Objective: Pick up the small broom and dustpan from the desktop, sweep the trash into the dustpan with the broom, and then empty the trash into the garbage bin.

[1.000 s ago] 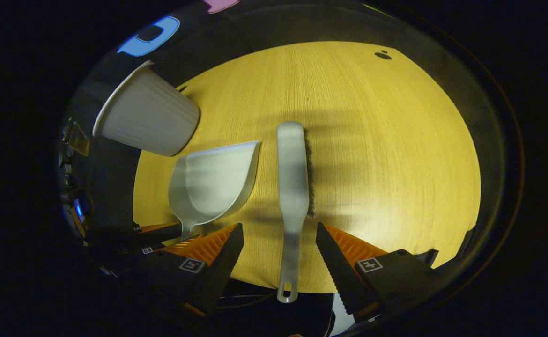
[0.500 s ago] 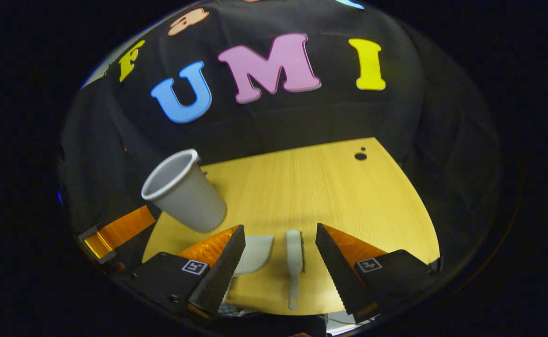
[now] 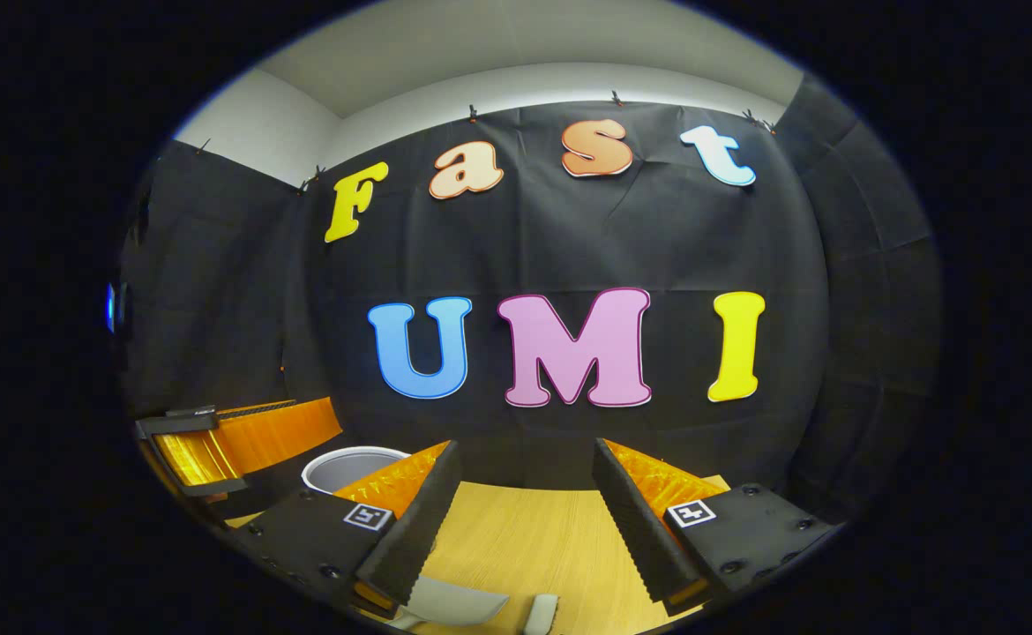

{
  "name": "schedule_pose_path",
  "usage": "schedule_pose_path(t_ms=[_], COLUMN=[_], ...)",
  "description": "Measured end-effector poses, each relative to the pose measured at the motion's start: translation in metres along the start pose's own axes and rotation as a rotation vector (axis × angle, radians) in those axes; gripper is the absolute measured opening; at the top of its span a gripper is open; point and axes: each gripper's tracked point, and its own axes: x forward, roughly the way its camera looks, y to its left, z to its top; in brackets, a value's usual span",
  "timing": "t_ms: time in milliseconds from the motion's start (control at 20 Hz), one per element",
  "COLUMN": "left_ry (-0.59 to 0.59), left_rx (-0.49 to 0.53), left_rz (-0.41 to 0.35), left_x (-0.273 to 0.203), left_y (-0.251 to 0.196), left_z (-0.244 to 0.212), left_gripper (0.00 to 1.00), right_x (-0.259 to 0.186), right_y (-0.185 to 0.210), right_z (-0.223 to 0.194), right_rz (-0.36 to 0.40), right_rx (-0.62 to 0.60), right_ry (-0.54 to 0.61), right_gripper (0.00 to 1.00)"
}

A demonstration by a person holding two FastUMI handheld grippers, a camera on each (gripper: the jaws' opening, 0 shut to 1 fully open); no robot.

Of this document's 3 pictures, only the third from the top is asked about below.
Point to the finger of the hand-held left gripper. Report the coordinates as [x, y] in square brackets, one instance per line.
[269, 437]
[251, 407]

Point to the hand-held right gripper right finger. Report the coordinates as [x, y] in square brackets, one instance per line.
[635, 529]

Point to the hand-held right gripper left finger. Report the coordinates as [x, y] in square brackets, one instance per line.
[415, 529]

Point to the grey garbage bin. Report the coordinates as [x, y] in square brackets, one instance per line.
[348, 467]

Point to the grey dustpan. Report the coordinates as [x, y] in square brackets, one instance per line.
[459, 604]

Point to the small grey broom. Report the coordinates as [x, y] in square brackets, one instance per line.
[541, 613]

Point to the wooden desktop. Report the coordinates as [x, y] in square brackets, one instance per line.
[534, 538]

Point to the black device with blue light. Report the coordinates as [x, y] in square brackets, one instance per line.
[117, 307]

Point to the black backdrop cloth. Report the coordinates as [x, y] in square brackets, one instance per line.
[569, 247]

